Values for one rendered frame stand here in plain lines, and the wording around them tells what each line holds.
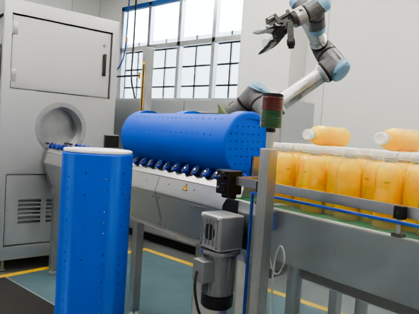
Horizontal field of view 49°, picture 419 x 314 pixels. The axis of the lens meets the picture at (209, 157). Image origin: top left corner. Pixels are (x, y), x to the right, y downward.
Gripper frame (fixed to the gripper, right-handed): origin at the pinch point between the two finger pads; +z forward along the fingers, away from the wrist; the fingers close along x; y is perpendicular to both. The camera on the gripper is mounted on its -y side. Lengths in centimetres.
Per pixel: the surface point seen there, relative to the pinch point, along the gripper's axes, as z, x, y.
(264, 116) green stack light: 19, 42, -55
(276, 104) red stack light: 14, 43, -54
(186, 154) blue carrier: 49, -21, -18
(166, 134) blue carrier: 53, -24, -2
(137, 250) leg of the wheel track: 107, -95, -18
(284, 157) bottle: 17, 14, -57
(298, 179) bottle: 16, 11, -65
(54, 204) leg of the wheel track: 162, -128, 59
